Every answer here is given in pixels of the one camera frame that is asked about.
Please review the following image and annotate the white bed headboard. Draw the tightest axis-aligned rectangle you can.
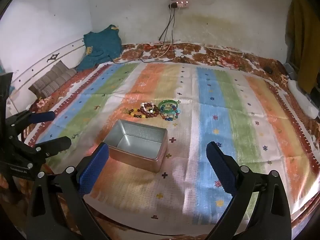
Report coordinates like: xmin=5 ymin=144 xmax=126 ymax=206
xmin=0 ymin=37 xmax=85 ymax=115

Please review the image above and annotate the teal garment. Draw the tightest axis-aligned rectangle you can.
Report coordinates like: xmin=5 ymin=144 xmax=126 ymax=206
xmin=76 ymin=24 xmax=123 ymax=72

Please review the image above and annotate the yellow and dark bead bracelet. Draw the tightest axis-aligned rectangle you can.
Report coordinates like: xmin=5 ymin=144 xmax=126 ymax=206
xmin=124 ymin=107 xmax=148 ymax=119

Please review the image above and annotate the dark red bead bracelet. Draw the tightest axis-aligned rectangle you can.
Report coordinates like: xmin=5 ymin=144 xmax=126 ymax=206
xmin=140 ymin=104 xmax=160 ymax=118

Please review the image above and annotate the grey metal frame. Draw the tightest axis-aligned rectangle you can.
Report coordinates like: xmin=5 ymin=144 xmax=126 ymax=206
xmin=282 ymin=62 xmax=300 ymax=81

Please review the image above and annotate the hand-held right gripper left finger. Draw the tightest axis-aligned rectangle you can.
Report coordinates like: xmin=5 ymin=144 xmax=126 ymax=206
xmin=25 ymin=142 xmax=110 ymax=240

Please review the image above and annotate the pink power strip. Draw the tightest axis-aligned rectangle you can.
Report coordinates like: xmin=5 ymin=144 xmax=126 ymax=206
xmin=168 ymin=0 xmax=189 ymax=9

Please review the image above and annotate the multicolour bead bracelet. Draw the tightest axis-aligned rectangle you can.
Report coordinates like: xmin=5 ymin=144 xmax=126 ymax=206
xmin=160 ymin=110 xmax=179 ymax=122

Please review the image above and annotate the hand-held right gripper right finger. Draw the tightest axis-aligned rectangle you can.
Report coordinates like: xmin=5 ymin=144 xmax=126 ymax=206
xmin=205 ymin=141 xmax=292 ymax=240

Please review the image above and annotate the green jade bangle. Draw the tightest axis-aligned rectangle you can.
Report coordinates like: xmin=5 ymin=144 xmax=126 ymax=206
xmin=158 ymin=100 xmax=179 ymax=112

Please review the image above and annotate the striped brown cushion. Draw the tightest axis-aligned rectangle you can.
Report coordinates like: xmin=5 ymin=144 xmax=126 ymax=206
xmin=28 ymin=60 xmax=77 ymax=98

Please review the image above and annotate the white bolster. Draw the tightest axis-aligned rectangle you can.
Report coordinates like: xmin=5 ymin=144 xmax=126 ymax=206
xmin=287 ymin=79 xmax=319 ymax=119

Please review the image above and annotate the mustard yellow garment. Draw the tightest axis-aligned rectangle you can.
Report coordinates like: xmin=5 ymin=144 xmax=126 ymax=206
xmin=285 ymin=0 xmax=320 ymax=93

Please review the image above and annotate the black cable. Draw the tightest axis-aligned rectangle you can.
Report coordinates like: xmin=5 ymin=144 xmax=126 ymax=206
xmin=158 ymin=6 xmax=174 ymax=42
xmin=107 ymin=7 xmax=186 ymax=64

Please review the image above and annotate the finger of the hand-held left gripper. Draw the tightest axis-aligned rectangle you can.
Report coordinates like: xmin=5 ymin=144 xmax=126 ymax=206
xmin=5 ymin=110 xmax=56 ymax=133
xmin=15 ymin=136 xmax=72 ymax=168

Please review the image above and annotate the striped colourful mat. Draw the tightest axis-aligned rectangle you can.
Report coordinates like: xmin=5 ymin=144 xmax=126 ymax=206
xmin=25 ymin=61 xmax=320 ymax=226

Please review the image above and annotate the white cable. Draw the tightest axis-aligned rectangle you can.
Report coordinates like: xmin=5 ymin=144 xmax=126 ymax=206
xmin=156 ymin=42 xmax=175 ymax=58

